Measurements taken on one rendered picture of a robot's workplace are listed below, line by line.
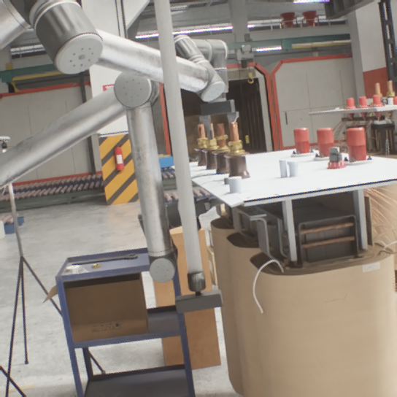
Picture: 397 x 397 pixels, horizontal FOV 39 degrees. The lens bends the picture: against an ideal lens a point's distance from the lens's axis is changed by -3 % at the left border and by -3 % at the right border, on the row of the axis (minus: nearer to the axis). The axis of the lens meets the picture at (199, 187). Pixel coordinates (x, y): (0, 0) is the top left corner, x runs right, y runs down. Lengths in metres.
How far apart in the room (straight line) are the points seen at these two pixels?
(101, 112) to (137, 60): 0.70
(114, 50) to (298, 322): 1.02
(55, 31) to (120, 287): 1.75
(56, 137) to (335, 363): 1.45
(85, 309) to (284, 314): 1.44
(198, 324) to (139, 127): 1.83
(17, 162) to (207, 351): 1.90
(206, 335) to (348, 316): 1.96
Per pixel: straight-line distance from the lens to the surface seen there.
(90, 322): 3.11
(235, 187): 1.75
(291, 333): 1.92
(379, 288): 1.96
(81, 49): 1.57
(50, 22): 1.61
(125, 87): 2.21
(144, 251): 3.36
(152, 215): 2.28
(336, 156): 2.12
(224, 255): 2.76
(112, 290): 3.04
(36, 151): 2.53
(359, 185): 1.67
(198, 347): 3.81
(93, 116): 2.46
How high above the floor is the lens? 1.59
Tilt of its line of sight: 7 degrees down
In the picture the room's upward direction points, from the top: 7 degrees counter-clockwise
